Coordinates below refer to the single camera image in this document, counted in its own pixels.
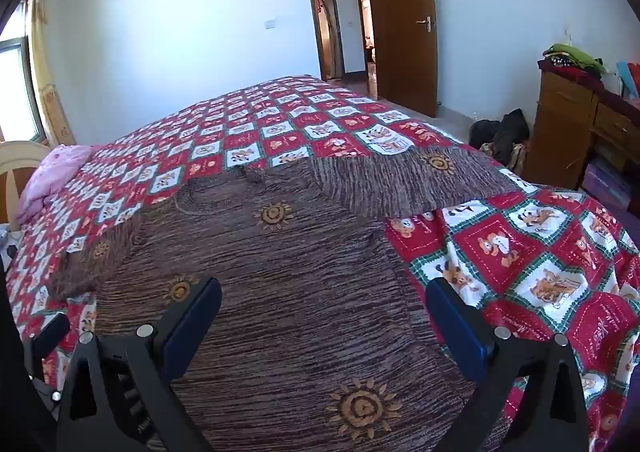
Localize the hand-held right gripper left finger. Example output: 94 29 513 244
59 277 223 452

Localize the dark red patterned cloth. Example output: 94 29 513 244
537 57 606 83

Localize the yellow curtain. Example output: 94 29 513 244
27 0 76 148

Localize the purple storage box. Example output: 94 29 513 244
582 159 633 210

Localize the black bag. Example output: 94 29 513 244
469 119 503 150

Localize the green folded cloth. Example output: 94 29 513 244
544 43 606 73

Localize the wooden cabinet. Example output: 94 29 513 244
522 59 640 193

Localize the brown wooden door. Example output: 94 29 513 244
362 0 441 118

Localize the beige wooden headboard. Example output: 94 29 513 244
0 141 51 228

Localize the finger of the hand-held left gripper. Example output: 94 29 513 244
25 314 71 380

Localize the red printed checkered blanket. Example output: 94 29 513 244
7 75 640 452

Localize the pink pillow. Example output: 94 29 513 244
15 144 93 225

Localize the brown knitted sweater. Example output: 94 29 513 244
45 144 526 452

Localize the purple cloth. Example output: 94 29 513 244
602 399 640 452

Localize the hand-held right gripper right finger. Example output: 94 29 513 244
425 277 591 452

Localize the light blue object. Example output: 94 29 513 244
616 61 640 100

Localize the window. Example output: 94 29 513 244
0 0 43 143

